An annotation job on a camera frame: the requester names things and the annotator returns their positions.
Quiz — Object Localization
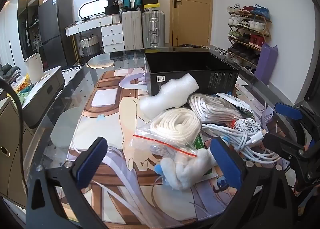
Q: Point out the thick white rope coil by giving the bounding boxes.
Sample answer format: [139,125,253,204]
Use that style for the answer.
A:
[150,108,202,150]

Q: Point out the white foam wrap roll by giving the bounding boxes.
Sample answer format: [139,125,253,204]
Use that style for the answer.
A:
[139,73,199,114]

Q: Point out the white suitcase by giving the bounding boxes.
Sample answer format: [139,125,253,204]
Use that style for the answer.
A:
[121,10,142,51]

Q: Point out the grey fabric pile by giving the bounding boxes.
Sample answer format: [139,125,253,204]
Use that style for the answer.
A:
[0,63,20,79]

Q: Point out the dark glass cabinet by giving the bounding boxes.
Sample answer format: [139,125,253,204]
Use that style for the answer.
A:
[17,0,54,62]

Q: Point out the purple bag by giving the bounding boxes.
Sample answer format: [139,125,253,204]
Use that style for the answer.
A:
[254,42,278,86]

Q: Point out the printed desk mat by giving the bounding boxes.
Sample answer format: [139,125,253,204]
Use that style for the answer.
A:
[70,68,278,227]

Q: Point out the yellow green bags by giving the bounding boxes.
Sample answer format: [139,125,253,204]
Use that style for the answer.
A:
[14,74,33,104]

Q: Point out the woven basket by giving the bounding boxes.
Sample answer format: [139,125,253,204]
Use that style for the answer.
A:
[79,34,101,56]

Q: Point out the oval mirror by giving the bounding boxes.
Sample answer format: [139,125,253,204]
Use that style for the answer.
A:
[78,0,108,21]

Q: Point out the black cable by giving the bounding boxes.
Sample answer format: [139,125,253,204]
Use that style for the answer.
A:
[0,78,33,194]

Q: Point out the pile of loose shoes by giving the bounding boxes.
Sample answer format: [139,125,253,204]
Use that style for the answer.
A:
[212,46,234,57]

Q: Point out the white vanity dresser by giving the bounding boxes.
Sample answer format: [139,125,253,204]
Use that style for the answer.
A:
[65,14,125,53]

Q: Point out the black case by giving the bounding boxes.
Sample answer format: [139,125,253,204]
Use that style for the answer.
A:
[104,6,122,16]

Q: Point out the white charging cable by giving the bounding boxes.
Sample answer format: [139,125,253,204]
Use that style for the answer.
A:
[201,123,283,164]

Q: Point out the white tall appliance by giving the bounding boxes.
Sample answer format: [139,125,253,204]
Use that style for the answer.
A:
[24,53,45,82]

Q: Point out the wooden door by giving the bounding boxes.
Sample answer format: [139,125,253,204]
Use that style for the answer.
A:
[169,0,213,47]

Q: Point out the clear zip bag red stripe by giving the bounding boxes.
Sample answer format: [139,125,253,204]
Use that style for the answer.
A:
[129,133,198,168]

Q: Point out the dark refrigerator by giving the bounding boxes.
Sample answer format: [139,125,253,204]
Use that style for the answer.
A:
[38,0,75,69]

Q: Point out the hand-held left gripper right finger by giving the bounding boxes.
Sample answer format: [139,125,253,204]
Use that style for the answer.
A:
[210,137,294,229]

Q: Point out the beige cabinet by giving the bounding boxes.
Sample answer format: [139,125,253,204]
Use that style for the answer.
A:
[0,99,35,207]

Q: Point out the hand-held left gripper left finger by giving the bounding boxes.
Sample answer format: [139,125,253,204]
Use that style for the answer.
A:
[26,137,108,229]

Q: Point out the black cardboard box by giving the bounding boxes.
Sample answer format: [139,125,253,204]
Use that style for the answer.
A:
[144,51,240,97]

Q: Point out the silver suitcase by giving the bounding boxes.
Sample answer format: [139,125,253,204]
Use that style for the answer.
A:
[142,10,165,49]

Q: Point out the small white sachet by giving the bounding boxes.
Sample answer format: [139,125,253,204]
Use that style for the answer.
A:
[232,118,263,136]

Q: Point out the grey low cabinet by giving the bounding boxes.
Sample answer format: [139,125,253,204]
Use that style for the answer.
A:
[21,66,65,129]

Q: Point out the thin white cord bundle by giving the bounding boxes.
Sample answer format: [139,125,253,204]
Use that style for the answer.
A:
[189,94,243,123]

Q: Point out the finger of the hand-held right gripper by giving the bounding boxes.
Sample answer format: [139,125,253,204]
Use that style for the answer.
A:
[274,103,320,142]
[262,131,320,187]

